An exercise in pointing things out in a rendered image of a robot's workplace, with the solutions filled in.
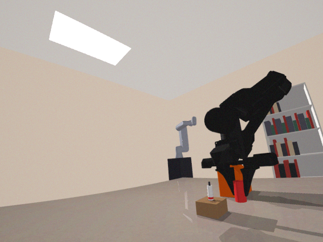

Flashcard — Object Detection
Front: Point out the white marker with red band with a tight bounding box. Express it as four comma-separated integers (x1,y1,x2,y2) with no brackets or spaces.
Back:
207,182,214,201

